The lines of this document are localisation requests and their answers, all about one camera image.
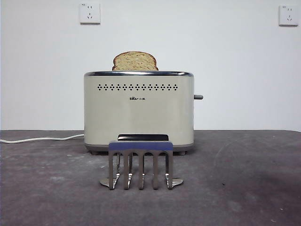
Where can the grey toaster lever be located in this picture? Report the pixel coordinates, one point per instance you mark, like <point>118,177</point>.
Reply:
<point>198,97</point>

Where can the brown bread slice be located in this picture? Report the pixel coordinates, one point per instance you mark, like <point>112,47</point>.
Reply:
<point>136,61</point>

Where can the cream and steel toaster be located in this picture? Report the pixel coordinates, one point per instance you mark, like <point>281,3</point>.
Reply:
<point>141,113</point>

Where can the metal toast rack blue band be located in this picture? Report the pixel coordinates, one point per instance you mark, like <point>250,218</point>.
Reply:
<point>141,146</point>

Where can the white wall socket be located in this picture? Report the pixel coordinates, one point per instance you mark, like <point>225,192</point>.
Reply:
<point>89,13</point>
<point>288,15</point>

